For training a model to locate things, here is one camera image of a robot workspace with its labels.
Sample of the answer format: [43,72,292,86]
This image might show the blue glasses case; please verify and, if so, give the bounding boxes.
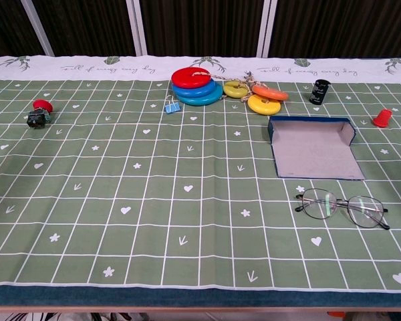
[267,115,366,181]

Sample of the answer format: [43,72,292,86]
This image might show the thin-framed eyeglasses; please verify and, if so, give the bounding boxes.
[294,188,390,231]

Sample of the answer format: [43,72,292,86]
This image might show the blue binder clip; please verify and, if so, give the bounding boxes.
[164,94,182,115]

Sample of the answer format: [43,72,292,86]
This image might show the green grid tablecloth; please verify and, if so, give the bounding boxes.
[0,55,401,290]

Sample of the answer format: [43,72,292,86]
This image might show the dark pleated curtain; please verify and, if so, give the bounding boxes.
[0,0,401,59]

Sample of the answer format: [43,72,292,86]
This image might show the dark blue under cloth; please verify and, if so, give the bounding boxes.
[0,285,401,309]

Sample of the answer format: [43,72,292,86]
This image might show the black cylinder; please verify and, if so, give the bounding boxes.
[309,79,331,104]

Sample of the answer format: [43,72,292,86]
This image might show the red emergency stop button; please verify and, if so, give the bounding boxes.
[26,99,53,129]

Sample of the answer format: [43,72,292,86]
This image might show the red plastic cap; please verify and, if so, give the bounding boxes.
[373,108,393,128]

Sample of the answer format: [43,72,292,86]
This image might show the teal ring disc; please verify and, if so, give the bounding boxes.
[176,82,224,106]

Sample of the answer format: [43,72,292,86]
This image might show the blue ring disc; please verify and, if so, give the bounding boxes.
[172,78,217,99]

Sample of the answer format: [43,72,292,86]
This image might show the small yellow-green ring disc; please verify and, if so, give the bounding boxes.
[223,80,250,99]

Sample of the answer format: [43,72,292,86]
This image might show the red ring disc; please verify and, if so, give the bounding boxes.
[171,67,212,90]

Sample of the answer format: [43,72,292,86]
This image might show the yellow ring disc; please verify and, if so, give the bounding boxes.
[247,94,282,116]

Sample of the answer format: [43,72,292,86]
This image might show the braided string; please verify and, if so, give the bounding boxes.
[192,69,265,103]

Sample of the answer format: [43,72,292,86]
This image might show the orange ring disc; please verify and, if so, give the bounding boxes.
[252,84,289,102]

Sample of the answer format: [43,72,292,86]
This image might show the grey metal support bar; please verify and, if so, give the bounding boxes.
[125,0,148,57]
[255,0,279,58]
[19,0,55,57]

